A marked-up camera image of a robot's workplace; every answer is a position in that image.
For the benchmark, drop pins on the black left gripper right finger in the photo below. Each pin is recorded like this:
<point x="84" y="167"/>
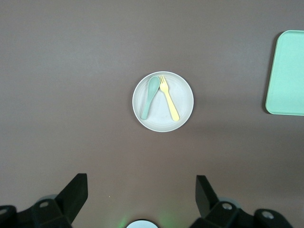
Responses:
<point x="218" y="213"/>

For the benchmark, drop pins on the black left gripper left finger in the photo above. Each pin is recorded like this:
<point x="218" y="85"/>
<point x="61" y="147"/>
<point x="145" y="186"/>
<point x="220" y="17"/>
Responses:
<point x="59" y="209"/>

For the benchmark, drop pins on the round white speckled plate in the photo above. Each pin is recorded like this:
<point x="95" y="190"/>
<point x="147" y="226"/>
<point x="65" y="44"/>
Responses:
<point x="180" y="104"/>

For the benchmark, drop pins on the yellow plastic fork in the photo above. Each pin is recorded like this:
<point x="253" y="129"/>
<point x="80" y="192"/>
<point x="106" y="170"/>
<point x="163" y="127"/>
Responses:
<point x="169" y="99"/>

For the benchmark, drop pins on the pale green plastic spoon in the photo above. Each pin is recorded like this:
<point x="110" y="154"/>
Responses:
<point x="153" y="86"/>

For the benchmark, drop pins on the mint green rectangular tray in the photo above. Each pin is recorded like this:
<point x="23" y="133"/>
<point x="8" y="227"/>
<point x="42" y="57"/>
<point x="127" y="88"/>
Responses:
<point x="287" y="76"/>

